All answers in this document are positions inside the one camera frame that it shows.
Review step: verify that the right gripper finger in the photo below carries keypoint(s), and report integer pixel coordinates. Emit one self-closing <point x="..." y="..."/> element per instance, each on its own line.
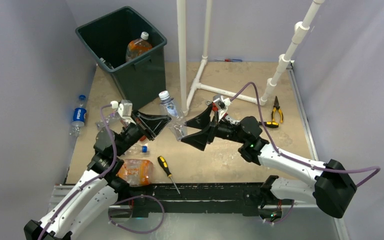
<point x="201" y="139"/>
<point x="202" y="121"/>

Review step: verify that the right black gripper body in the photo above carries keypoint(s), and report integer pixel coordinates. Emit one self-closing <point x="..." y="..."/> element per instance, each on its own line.
<point x="226" y="130"/>

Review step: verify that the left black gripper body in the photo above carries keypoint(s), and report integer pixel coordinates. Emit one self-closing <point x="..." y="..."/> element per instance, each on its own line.
<point x="130" y="135"/>

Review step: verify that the clear small water bottle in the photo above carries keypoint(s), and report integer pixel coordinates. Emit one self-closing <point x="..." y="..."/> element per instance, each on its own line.
<point x="169" y="107"/>

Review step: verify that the clear bottle white cap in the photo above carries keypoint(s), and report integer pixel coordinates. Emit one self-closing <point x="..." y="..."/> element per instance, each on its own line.
<point x="106" y="63"/>

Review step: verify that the orange label bottle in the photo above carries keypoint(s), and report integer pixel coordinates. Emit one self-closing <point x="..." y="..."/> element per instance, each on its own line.
<point x="137" y="172"/>
<point x="138" y="47"/>

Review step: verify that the pepsi bottle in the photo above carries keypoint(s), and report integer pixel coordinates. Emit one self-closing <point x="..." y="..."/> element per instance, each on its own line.
<point x="78" y="116"/>
<point x="137" y="149"/>

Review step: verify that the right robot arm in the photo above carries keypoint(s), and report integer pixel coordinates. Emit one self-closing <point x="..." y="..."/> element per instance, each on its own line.
<point x="328" y="185"/>

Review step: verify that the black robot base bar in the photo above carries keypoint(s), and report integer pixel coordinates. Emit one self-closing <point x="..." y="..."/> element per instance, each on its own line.
<point x="250" y="199"/>

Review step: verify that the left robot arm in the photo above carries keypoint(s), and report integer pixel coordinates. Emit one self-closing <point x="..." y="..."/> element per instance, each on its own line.
<point x="99" y="187"/>

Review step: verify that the dark green plastic bin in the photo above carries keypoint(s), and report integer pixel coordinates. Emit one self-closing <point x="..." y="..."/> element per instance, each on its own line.
<point x="139" y="80"/>

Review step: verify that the yellow black screwdriver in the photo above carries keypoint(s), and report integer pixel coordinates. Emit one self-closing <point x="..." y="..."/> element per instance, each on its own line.
<point x="164" y="165"/>

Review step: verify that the yellow black pliers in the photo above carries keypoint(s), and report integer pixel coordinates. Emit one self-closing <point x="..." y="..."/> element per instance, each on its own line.
<point x="277" y="109"/>

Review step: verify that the small red blue screwdriver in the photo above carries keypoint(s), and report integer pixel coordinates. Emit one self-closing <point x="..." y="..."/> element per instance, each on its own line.
<point x="233" y="60"/>

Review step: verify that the red handle adjustable wrench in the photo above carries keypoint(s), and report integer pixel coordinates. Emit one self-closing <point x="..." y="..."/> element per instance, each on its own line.
<point x="210" y="104"/>

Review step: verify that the Pepsi bottle by wall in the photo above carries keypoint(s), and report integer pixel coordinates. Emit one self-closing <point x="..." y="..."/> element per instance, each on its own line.
<point x="78" y="116"/>

